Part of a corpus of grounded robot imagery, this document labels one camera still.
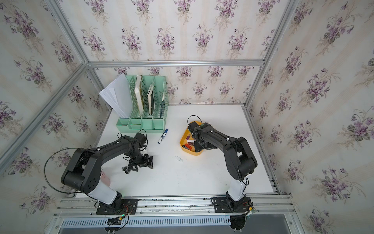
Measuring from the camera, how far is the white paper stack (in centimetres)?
93

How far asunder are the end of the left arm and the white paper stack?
0.37 meters

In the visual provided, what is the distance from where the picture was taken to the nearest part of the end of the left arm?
76 cm
